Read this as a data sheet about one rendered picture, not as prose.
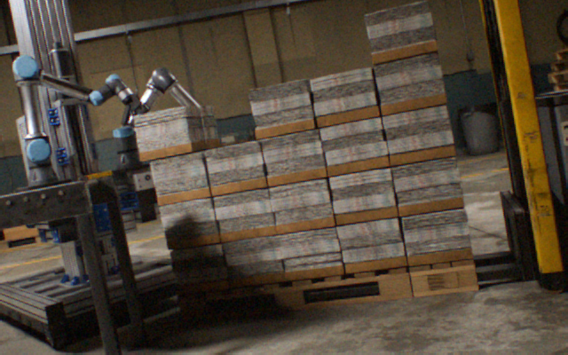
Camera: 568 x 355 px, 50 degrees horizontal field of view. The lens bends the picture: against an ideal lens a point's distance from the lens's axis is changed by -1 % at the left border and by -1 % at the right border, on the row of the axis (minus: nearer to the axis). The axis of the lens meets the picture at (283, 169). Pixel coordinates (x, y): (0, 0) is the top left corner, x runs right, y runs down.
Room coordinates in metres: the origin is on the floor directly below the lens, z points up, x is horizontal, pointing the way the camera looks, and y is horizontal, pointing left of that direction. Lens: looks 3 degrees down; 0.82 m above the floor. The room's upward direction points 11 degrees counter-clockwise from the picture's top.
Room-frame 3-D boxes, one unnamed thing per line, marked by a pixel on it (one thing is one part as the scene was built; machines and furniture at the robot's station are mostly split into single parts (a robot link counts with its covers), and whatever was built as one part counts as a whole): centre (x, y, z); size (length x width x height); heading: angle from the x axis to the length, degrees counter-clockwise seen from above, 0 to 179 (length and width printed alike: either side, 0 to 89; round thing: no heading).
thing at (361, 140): (3.06, 0.04, 0.42); 1.17 x 0.39 x 0.83; 74
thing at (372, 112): (2.94, -0.38, 0.86); 0.38 x 0.29 x 0.04; 165
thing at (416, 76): (2.87, -0.66, 0.65); 0.39 x 0.30 x 1.29; 164
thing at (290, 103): (3.03, -0.09, 0.95); 0.38 x 0.29 x 0.23; 165
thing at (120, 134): (3.51, 0.86, 0.98); 0.13 x 0.12 x 0.14; 13
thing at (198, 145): (3.07, 0.53, 0.86); 0.29 x 0.16 x 0.04; 74
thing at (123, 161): (3.50, 0.86, 0.87); 0.15 x 0.15 x 0.10
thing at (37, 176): (3.20, 1.25, 0.87); 0.15 x 0.15 x 0.10
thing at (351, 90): (2.95, -0.37, 0.95); 0.38 x 0.29 x 0.23; 165
